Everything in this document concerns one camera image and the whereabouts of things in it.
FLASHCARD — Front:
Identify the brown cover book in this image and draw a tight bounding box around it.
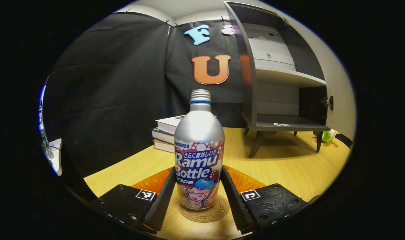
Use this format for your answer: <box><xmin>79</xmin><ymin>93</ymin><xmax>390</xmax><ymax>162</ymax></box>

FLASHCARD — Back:
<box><xmin>152</xmin><ymin>139</ymin><xmax>175</xmax><ymax>154</ymax></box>

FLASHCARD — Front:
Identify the small pink green toy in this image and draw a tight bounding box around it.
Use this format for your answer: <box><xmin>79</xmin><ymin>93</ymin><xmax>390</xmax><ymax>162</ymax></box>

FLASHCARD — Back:
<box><xmin>322</xmin><ymin>129</ymin><xmax>338</xmax><ymax>143</ymax></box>

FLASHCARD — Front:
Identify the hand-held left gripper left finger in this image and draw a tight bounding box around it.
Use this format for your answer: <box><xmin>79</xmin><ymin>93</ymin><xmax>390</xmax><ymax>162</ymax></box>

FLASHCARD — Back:
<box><xmin>89</xmin><ymin>166</ymin><xmax>177</xmax><ymax>235</ymax></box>

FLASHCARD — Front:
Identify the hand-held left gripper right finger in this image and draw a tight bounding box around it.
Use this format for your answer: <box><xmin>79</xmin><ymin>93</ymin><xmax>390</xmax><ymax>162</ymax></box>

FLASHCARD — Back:
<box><xmin>220</xmin><ymin>165</ymin><xmax>308</xmax><ymax>235</ymax></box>

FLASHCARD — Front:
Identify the black backdrop cloth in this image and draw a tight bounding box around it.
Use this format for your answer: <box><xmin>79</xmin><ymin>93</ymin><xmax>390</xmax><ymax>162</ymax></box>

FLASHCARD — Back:
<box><xmin>42</xmin><ymin>12</ymin><xmax>253</xmax><ymax>177</ymax></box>

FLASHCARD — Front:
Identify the dark grey cabinet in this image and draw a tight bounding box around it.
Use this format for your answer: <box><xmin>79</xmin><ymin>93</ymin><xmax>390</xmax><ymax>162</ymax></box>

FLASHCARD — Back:
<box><xmin>224</xmin><ymin>1</ymin><xmax>335</xmax><ymax>159</ymax></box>

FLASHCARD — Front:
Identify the clear plastic water bottle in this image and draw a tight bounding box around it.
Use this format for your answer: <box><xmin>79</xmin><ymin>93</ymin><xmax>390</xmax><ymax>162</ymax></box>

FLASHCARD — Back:
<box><xmin>38</xmin><ymin>100</ymin><xmax>54</xmax><ymax>160</ymax></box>

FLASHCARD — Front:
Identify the silver bottle purple label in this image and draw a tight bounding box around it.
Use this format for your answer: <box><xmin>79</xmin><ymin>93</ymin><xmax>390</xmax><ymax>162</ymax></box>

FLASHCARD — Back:
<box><xmin>174</xmin><ymin>89</ymin><xmax>225</xmax><ymax>210</ymax></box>

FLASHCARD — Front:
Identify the dark cover book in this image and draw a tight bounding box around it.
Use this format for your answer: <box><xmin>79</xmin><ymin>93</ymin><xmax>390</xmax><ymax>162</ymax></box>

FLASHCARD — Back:
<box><xmin>151</xmin><ymin>128</ymin><xmax>176</xmax><ymax>144</ymax></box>

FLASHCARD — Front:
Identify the white cover book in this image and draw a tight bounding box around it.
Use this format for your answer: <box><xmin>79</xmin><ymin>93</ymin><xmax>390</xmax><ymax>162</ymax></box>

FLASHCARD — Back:
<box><xmin>155</xmin><ymin>115</ymin><xmax>189</xmax><ymax>135</ymax></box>

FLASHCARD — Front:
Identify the round brown coaster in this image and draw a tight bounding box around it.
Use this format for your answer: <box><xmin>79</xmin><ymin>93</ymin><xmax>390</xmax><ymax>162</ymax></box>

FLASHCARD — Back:
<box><xmin>179</xmin><ymin>194</ymin><xmax>230</xmax><ymax>223</ymax></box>

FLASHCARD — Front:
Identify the white paper bag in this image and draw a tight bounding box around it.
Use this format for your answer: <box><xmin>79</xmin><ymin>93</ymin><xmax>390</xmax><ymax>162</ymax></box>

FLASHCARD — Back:
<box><xmin>47</xmin><ymin>138</ymin><xmax>63</xmax><ymax>176</ymax></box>

